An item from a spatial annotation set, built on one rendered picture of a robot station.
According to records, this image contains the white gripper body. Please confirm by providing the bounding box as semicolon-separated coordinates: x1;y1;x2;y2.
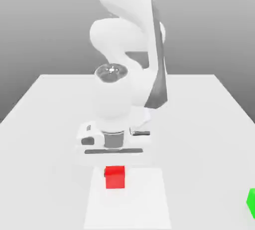
83;147;145;167

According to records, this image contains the small red cube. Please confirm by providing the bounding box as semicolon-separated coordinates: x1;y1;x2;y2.
104;165;126;190

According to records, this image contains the small green cube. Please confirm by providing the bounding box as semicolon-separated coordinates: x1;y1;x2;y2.
246;188;255;220

